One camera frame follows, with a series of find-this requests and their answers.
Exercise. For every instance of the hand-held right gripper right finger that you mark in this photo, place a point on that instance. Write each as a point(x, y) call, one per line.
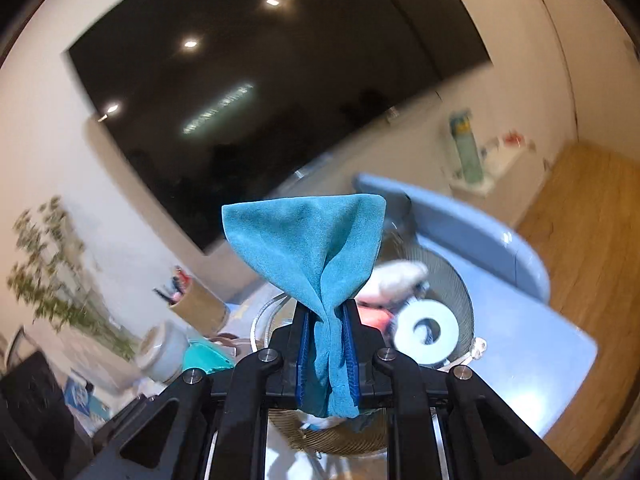
point(351, 360)

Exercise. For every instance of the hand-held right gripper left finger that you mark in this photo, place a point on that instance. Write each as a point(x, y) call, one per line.
point(302, 360)

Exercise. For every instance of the red soft item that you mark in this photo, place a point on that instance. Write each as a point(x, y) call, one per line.
point(377, 320)

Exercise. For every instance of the light blue tape roll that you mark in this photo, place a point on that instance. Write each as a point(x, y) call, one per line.
point(445, 330)

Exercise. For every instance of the white fluffy soft toy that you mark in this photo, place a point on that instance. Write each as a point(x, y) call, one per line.
point(400, 277)

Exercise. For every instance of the teal green pouch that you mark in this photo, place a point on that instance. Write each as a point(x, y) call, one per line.
point(205, 357)

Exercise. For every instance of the cardboard pen holder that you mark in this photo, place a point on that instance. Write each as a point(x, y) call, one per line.
point(200, 305)

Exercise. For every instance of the white round jar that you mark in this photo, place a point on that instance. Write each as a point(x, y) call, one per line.
point(162, 355)

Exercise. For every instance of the row of study books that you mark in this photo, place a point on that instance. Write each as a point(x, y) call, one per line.
point(85, 400)

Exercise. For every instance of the black television screen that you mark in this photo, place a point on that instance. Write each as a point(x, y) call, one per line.
point(275, 135)

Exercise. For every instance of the white cabinet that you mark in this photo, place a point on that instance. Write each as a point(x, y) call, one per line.
point(500, 180)

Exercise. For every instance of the glass vase with green stems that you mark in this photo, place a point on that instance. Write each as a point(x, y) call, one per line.
point(55, 280)

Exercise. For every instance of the small red items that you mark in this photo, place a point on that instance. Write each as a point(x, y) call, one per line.
point(514, 138)

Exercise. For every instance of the black boxy object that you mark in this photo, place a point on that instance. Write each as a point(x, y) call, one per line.
point(30, 410)

